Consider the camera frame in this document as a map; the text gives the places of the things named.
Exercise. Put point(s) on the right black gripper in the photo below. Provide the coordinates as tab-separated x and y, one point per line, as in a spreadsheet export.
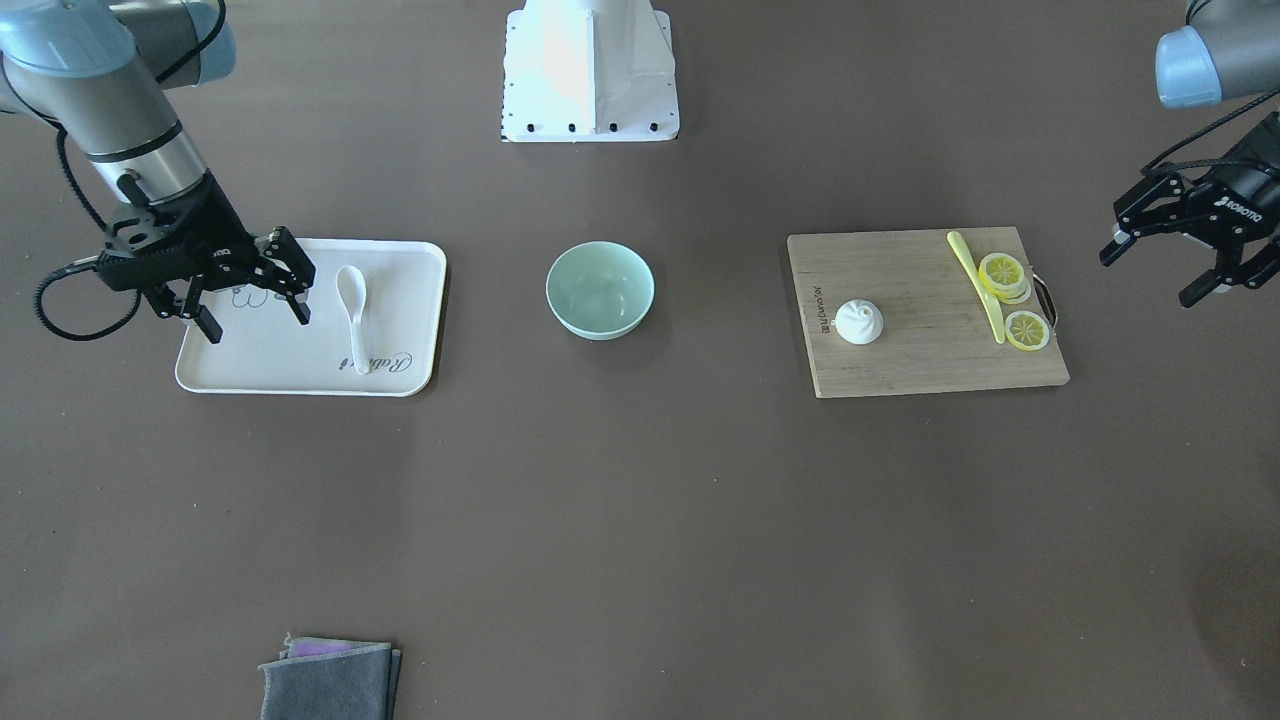
222	229

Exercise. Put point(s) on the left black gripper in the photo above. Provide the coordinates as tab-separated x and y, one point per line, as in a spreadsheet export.
1243	195

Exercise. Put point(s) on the white ceramic spoon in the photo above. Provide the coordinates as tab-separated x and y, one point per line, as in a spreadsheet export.
353	294

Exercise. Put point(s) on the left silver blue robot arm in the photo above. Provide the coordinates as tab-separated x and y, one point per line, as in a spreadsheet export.
1225	49

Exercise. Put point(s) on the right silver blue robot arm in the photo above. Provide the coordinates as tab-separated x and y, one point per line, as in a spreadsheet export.
97	72

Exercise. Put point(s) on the mint green bowl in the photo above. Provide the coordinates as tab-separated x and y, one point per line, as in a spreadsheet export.
600	290

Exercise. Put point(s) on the cream rectangular tray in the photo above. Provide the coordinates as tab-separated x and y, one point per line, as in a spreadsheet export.
264	350

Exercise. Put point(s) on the yellow plastic knife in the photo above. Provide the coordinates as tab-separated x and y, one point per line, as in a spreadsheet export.
989	302

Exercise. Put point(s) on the wooden cutting board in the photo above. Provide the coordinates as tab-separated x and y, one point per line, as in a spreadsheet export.
936	336

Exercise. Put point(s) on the grey folded cloth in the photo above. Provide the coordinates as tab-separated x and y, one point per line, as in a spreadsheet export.
326	678

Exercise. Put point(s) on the lemon slice near handle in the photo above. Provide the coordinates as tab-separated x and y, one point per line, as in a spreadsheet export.
1027	331

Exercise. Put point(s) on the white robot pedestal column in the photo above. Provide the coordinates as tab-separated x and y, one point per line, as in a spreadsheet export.
589	72

